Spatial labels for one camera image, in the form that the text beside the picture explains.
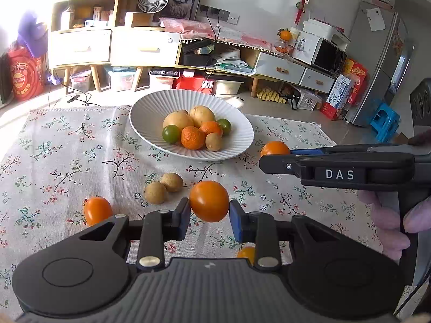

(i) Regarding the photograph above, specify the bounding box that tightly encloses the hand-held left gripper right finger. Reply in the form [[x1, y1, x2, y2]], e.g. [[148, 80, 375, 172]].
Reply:
[[229, 199, 340, 271]]

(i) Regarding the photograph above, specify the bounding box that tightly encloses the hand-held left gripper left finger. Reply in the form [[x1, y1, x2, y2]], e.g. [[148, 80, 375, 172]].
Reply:
[[78, 197, 191, 272]]

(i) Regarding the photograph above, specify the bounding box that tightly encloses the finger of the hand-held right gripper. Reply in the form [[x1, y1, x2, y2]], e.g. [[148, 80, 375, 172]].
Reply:
[[259, 154, 303, 177], [290, 144, 371, 157]]

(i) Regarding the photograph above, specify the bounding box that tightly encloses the large orange cherry tomato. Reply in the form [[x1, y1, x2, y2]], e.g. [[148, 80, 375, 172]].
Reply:
[[189, 181, 230, 223]]

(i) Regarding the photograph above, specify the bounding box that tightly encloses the orange tangerine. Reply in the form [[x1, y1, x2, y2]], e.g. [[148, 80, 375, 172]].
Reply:
[[181, 126, 206, 150], [200, 121, 223, 137]]

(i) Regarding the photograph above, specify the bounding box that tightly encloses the spotted yellow pear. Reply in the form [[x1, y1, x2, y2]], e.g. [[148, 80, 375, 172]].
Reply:
[[189, 105, 216, 128]]

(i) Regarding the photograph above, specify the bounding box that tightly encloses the white ribbed plate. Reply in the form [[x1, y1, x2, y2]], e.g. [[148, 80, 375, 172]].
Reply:
[[130, 91, 255, 161]]

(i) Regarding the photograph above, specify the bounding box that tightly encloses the person's right hand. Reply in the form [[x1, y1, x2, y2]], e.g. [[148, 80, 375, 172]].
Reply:
[[357, 190, 431, 261]]

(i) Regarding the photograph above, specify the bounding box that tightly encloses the small brown kiwi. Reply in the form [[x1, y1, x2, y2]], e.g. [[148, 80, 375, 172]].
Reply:
[[205, 132, 223, 152], [145, 182, 168, 205], [159, 173, 184, 193]]

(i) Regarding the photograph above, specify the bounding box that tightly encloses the small red box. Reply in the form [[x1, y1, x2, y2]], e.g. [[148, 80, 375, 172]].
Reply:
[[319, 102, 339, 121]]

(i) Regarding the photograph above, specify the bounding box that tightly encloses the blue plastic stool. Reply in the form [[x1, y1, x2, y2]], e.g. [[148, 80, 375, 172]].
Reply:
[[368, 102, 402, 143]]

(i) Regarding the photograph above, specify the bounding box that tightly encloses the yellow egg tray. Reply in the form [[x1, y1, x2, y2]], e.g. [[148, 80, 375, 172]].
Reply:
[[257, 87, 287, 103]]

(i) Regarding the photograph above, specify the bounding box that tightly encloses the blue and white carton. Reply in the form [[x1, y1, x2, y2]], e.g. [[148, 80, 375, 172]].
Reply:
[[325, 73, 355, 110]]

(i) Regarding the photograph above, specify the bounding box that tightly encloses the dark patterned chair back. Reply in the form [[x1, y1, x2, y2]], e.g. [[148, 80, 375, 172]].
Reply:
[[409, 77, 431, 142]]

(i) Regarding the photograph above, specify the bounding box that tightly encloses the low wooden cabinet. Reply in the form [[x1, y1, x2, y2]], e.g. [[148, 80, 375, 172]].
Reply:
[[176, 40, 338, 100]]

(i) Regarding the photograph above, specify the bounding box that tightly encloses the clear storage box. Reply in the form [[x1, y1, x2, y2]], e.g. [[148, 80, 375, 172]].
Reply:
[[69, 70, 92, 92], [215, 80, 244, 97], [149, 68, 180, 92], [107, 68, 136, 92]]

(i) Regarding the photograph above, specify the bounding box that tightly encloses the red printed box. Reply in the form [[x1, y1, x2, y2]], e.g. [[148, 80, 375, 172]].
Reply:
[[343, 57, 368, 85]]

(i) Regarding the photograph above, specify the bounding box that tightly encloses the round yellow pear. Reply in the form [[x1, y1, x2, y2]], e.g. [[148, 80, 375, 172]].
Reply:
[[163, 112, 195, 132]]

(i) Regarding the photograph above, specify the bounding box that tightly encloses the black microwave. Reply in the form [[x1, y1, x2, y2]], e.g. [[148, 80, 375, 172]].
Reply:
[[311, 38, 348, 73]]

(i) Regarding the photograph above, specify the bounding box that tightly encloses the silver refrigerator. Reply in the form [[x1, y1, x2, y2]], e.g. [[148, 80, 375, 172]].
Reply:
[[344, 1, 415, 127]]

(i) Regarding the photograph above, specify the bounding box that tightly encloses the red storage box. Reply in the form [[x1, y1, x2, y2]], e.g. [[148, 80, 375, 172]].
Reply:
[[176, 73, 217, 95]]

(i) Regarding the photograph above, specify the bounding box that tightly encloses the white foam box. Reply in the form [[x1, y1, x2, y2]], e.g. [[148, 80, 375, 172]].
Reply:
[[302, 19, 341, 41]]

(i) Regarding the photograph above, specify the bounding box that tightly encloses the floral tablecloth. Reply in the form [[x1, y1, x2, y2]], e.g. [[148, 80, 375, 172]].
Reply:
[[0, 105, 421, 313]]

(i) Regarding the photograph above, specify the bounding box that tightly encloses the black case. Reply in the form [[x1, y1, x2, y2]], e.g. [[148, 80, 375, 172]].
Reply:
[[181, 51, 217, 67]]

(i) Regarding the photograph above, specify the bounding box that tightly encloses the pink tasselled cloth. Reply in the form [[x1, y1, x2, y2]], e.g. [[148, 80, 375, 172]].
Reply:
[[159, 17, 284, 55]]

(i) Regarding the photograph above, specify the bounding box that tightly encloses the white paper note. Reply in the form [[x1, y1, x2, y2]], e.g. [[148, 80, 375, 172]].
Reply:
[[366, 8, 386, 31]]

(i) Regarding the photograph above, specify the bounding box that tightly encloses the tall wooden shelf cabinet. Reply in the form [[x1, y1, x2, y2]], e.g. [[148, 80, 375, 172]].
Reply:
[[48, 0, 183, 92]]

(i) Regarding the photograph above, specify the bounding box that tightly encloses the brown cardboard box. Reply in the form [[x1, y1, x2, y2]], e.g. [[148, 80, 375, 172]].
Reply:
[[124, 11, 156, 28]]

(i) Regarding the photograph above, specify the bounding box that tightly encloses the red gift bag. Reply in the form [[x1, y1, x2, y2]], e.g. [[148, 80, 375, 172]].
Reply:
[[8, 48, 47, 100]]

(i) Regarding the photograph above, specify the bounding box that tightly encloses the purple plush toy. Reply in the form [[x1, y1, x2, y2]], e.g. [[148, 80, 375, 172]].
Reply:
[[16, 9, 50, 58]]

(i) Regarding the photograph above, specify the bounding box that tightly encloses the black floor cable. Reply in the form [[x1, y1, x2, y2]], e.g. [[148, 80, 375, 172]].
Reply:
[[47, 67, 102, 107]]

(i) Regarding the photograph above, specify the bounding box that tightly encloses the wall power outlet strip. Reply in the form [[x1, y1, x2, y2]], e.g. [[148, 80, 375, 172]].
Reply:
[[198, 5, 240, 25]]

